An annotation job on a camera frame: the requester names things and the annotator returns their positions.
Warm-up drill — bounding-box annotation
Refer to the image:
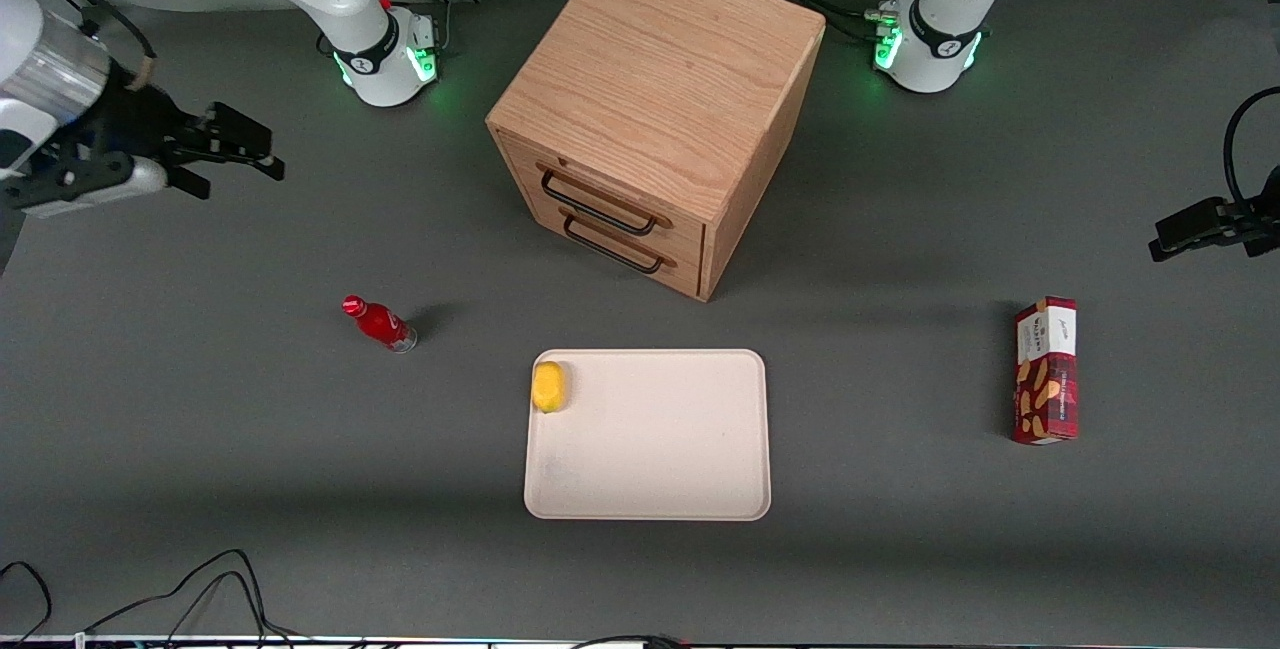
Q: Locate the red bottle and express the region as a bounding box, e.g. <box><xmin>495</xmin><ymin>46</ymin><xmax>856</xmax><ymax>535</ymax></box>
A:
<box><xmin>342</xmin><ymin>295</ymin><xmax>419</xmax><ymax>355</ymax></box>

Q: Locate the plain wooden drawer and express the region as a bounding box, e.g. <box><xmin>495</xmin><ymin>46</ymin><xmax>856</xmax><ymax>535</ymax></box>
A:
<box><xmin>520</xmin><ymin>197</ymin><xmax>703</xmax><ymax>299</ymax></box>

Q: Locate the black handle of plain drawer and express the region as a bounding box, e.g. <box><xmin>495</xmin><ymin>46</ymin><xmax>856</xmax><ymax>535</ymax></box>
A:
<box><xmin>562</xmin><ymin>215</ymin><xmax>666</xmax><ymax>276</ymax></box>

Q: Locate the wooden drawer with notch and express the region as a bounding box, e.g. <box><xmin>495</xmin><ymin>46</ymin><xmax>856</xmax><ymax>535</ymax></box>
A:
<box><xmin>497</xmin><ymin>129</ymin><xmax>708</xmax><ymax>261</ymax></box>

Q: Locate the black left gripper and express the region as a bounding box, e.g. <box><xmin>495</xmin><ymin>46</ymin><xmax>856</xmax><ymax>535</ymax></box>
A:
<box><xmin>1147</xmin><ymin>164</ymin><xmax>1280</xmax><ymax>263</ymax></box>

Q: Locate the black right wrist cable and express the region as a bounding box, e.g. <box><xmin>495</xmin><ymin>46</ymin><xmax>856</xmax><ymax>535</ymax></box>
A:
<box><xmin>18</xmin><ymin>0</ymin><xmax>158</xmax><ymax>92</ymax></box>

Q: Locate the yellow lemon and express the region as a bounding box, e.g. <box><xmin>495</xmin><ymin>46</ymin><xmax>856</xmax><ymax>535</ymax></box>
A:
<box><xmin>532</xmin><ymin>361</ymin><xmax>569</xmax><ymax>415</ymax></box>

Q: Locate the black table edge cable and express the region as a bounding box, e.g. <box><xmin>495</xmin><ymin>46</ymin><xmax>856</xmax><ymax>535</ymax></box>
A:
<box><xmin>568</xmin><ymin>633</ymin><xmax>693</xmax><ymax>649</ymax></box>
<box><xmin>0</xmin><ymin>560</ymin><xmax>53</xmax><ymax>646</ymax></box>
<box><xmin>78</xmin><ymin>548</ymin><xmax>401</xmax><ymax>649</ymax></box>

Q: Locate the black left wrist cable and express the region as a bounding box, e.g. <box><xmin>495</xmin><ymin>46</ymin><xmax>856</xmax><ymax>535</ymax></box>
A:
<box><xmin>1224</xmin><ymin>86</ymin><xmax>1280</xmax><ymax>212</ymax></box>

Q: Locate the black left arm base cable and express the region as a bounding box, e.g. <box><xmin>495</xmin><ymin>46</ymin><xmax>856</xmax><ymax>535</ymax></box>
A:
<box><xmin>758</xmin><ymin>0</ymin><xmax>936</xmax><ymax>42</ymax></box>

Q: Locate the red plaid shortbread box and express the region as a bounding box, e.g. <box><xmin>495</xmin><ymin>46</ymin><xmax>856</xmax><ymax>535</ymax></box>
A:
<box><xmin>1011</xmin><ymin>296</ymin><xmax>1080</xmax><ymax>447</ymax></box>

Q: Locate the wooden drawer cabinet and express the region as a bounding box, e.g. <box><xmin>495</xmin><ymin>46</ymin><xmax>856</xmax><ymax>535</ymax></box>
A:
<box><xmin>486</xmin><ymin>0</ymin><xmax>828</xmax><ymax>304</ymax></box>

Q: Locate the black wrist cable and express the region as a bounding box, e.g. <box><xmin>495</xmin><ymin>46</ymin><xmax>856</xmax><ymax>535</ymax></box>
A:
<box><xmin>1224</xmin><ymin>86</ymin><xmax>1280</xmax><ymax>212</ymax></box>
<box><xmin>18</xmin><ymin>0</ymin><xmax>158</xmax><ymax>92</ymax></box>

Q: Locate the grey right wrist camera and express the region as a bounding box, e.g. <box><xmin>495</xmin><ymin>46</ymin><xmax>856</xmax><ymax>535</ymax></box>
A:
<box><xmin>0</xmin><ymin>157</ymin><xmax>168</xmax><ymax>222</ymax></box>

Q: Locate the cream plastic tray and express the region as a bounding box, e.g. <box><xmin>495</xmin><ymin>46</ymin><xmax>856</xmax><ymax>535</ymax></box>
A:
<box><xmin>523</xmin><ymin>348</ymin><xmax>773</xmax><ymax>522</ymax></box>

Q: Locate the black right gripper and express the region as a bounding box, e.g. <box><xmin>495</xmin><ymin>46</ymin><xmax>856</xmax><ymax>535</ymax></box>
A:
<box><xmin>58</xmin><ymin>69</ymin><xmax>287</xmax><ymax>202</ymax></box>

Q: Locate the black handle of notched drawer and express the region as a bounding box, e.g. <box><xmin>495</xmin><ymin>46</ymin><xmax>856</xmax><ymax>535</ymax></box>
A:
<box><xmin>541</xmin><ymin>169</ymin><xmax>660</xmax><ymax>238</ymax></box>

